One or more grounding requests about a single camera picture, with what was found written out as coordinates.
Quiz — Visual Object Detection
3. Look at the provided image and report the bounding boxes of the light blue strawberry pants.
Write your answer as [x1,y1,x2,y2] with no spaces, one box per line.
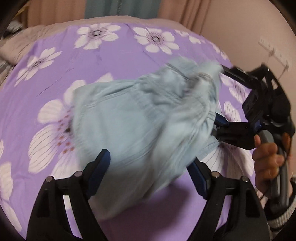
[71,57,223,220]

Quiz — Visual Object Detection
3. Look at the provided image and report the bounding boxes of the person right hand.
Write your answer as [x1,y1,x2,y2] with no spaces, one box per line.
[252,135,293,199]

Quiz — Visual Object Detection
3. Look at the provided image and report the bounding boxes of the pink curtain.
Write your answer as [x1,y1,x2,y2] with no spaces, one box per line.
[27,1,211,34]

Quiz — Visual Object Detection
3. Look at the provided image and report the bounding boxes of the purple floral bed sheet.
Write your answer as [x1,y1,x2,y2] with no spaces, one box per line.
[1,23,250,240]

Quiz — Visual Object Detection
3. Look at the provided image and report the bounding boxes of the teal curtain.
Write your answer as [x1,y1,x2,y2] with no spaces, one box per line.
[85,0,161,19]

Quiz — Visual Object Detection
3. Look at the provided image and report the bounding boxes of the plaid pillow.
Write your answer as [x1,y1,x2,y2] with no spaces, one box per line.
[0,57,15,85]

